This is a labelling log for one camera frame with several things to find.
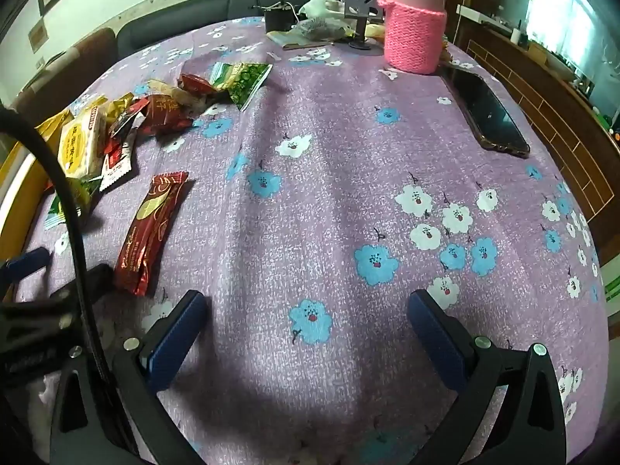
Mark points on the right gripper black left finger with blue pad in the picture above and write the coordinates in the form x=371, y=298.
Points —
x=97, y=422

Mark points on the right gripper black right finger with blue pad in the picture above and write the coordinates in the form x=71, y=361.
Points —
x=529, y=428

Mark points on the long red snack bar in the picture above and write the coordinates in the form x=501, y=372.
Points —
x=145, y=236

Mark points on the red white snack sachet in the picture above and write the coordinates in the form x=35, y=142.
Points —
x=117, y=164

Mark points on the yellow white snack packet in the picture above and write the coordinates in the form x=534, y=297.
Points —
x=81, y=145

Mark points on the gold foil snack packet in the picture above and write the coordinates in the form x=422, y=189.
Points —
x=115, y=108

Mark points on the small red candy packet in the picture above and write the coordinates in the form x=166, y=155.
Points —
x=195, y=85

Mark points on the green pea snack packet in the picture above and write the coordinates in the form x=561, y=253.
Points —
x=240, y=80

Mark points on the dark red snack packet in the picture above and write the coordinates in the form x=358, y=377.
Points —
x=163, y=115

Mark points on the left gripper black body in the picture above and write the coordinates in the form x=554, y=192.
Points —
x=38, y=336

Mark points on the yellow cardboard tray box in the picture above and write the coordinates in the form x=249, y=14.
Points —
x=23, y=173

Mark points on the purple floral tablecloth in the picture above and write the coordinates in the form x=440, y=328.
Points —
x=310, y=216

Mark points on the black smartphone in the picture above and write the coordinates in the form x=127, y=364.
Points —
x=491, y=124

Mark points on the brown armchair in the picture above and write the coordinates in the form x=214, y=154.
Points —
x=66, y=76

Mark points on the pink bottle with knit sleeve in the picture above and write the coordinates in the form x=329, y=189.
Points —
x=414, y=34

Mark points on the booklet on table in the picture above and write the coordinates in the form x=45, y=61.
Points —
x=290, y=40

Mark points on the black leather sofa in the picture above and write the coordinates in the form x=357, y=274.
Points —
x=182, y=17

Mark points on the small black box device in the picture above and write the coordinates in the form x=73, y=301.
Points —
x=279, y=16

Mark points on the black phone stand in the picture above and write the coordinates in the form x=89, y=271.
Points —
x=362, y=11

